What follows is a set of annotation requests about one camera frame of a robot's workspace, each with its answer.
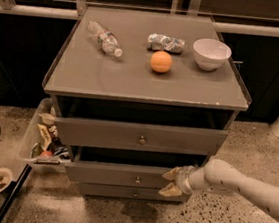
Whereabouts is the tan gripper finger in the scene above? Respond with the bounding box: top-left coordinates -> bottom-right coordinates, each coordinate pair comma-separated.
162,166 -> 180,181
158,182 -> 183,197

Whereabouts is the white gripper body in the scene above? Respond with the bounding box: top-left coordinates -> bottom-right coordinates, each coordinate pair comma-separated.
176,165 -> 204,195

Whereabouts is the grey drawer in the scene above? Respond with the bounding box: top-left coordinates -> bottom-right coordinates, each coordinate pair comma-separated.
62,144 -> 208,198
55,117 -> 228,156
78,182 -> 189,204

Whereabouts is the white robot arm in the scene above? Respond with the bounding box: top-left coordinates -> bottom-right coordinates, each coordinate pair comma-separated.
158,158 -> 279,222

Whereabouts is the grey top drawer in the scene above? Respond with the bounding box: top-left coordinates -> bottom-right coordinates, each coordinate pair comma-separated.
55,117 -> 228,156

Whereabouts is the grey bottom drawer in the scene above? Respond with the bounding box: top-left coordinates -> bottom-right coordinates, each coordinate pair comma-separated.
78,182 -> 189,204

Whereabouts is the grey drawer cabinet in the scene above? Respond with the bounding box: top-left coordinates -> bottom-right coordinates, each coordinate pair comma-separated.
29,0 -> 262,213

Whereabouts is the orange fruit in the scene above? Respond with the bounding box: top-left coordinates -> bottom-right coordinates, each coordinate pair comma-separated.
150,51 -> 173,74

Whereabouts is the white ceramic bowl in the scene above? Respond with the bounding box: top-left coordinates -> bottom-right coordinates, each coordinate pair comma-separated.
193,38 -> 232,71

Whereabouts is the red apple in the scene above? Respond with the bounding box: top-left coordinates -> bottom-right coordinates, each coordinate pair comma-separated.
40,150 -> 53,158

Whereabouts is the crumpled silver chip bag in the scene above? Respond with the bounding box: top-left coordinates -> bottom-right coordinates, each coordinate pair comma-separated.
147,33 -> 185,54

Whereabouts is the yellow snack bag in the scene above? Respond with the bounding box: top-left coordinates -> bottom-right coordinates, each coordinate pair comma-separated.
38,124 -> 52,151

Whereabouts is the clear plastic storage bin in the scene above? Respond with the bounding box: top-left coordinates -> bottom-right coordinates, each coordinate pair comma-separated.
17,98 -> 70,174

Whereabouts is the white cup in bin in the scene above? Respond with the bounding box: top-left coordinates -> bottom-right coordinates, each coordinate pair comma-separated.
38,113 -> 55,126

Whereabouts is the clear plastic water bottle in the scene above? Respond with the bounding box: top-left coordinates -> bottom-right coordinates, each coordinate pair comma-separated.
86,20 -> 123,58

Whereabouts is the metal railing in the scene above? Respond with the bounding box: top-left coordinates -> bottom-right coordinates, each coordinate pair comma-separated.
0,0 -> 279,46

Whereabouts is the black floor rail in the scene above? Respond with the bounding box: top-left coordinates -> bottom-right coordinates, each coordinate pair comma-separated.
0,164 -> 32,223

